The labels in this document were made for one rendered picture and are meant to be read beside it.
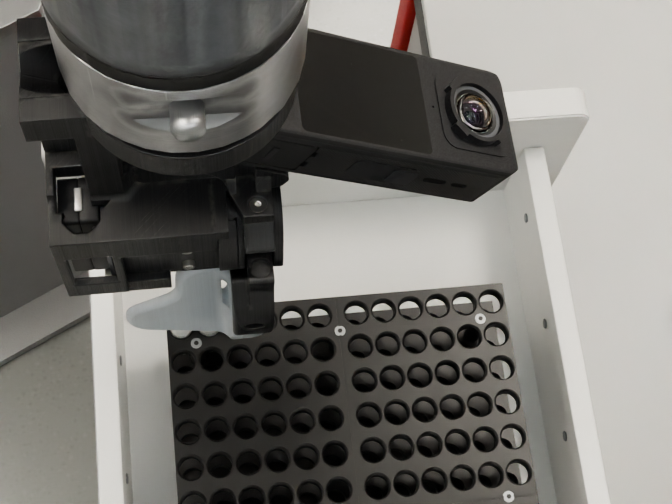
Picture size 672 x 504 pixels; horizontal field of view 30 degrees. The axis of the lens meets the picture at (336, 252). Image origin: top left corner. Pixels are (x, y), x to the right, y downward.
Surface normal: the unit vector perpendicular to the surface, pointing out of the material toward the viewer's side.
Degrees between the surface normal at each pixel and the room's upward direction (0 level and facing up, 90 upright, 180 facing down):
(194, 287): 84
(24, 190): 90
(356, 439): 0
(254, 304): 72
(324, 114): 28
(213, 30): 90
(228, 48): 90
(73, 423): 0
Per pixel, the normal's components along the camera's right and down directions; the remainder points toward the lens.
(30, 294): 0.54, 0.80
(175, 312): 0.11, 0.89
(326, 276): 0.07, -0.36
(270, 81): 0.74, 0.64
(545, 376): -0.99, 0.08
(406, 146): 0.52, -0.39
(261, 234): 0.12, 0.31
